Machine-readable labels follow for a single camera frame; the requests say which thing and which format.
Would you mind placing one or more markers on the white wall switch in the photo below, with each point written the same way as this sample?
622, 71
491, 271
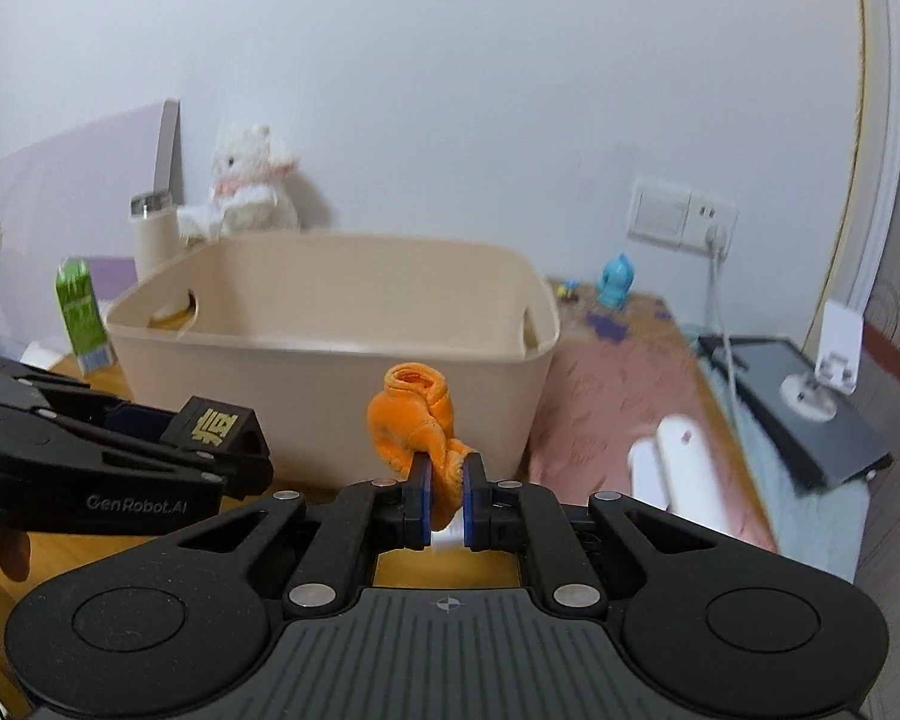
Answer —
656, 208

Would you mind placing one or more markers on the grey board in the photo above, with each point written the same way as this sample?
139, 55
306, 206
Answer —
167, 142

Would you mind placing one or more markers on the white plush toy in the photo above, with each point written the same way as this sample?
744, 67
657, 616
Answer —
244, 187

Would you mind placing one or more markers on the lavender headboard panel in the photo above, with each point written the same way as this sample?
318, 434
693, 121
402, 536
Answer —
60, 195

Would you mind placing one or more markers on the blue toy figure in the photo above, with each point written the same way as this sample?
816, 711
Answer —
615, 281

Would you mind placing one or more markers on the white bracket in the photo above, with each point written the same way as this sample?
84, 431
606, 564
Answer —
841, 337

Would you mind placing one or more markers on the dark grey flat device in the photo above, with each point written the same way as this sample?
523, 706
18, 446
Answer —
832, 442

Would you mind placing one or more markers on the white cylinder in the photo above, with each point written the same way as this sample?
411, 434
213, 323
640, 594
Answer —
682, 465

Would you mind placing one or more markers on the white wall outlet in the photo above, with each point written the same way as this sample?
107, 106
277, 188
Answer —
712, 210

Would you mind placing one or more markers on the person's left hand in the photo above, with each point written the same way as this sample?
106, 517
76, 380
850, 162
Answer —
9, 556

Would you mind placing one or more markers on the small colourful toy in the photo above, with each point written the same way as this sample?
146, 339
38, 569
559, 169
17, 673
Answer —
568, 289

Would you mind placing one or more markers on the orange cloth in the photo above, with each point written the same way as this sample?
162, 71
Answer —
405, 420

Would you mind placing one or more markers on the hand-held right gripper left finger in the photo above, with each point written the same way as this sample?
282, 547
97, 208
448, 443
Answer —
422, 499

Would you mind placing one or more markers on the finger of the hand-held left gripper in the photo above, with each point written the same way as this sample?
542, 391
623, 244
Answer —
139, 418
142, 451

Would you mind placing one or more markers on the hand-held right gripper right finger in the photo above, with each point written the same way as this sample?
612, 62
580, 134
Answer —
471, 501

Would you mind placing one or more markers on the white door frame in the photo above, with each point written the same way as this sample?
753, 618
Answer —
881, 127

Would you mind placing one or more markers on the pink mat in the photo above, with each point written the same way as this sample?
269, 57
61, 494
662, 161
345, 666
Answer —
615, 397

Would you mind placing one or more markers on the white round base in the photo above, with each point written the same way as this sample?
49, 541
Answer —
810, 396

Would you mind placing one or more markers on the green carton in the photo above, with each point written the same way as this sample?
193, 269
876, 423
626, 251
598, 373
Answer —
82, 315

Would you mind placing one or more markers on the purple scraps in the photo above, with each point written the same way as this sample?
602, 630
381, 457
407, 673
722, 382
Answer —
606, 326

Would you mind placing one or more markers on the beige plastic basket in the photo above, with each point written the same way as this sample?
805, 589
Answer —
307, 367

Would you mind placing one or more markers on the beige tumbler with metal lid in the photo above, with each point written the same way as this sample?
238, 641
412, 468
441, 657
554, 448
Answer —
154, 240

